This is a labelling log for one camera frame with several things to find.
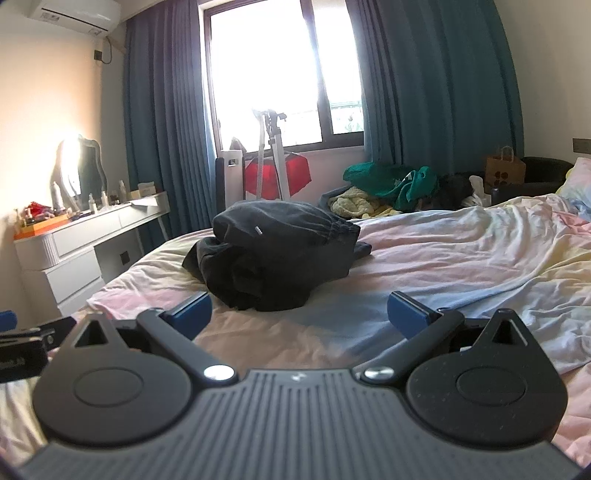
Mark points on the white upright panel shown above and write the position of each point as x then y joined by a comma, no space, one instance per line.
233,180

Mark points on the pastel bed sheet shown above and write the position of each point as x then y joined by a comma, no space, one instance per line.
461,258

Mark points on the dark clothes pile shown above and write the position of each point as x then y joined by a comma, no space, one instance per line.
455,191

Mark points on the black pants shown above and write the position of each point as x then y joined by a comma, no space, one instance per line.
277,249

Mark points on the yellow cloth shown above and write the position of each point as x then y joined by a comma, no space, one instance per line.
353,201

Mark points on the green clothes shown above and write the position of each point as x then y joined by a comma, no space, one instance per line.
388,182

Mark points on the blue curtain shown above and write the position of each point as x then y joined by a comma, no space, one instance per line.
438,83
161,138

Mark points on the white vanity desk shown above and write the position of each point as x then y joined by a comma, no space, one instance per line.
69,258

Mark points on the red cloth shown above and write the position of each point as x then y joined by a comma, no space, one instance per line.
298,173

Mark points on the dark armchair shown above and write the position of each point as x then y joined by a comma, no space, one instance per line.
545,177

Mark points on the window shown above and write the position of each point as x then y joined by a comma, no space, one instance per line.
268,69

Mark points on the orange tray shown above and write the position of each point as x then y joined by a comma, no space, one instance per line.
37,229

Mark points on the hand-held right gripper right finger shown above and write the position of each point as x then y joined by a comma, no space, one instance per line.
406,314

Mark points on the silver tripod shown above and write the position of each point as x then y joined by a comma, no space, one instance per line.
280,157

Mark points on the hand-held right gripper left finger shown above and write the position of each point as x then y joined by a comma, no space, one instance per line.
190,312

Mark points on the curved vanity mirror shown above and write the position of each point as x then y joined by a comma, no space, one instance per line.
76,166

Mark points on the brown paper bag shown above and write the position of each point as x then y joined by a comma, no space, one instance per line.
505,173

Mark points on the white air conditioner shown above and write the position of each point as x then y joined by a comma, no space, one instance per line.
74,14

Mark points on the small white box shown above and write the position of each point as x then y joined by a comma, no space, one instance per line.
147,189

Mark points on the pastel pillow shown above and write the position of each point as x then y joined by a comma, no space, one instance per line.
577,182

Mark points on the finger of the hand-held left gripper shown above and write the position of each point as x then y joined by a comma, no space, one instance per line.
6,319

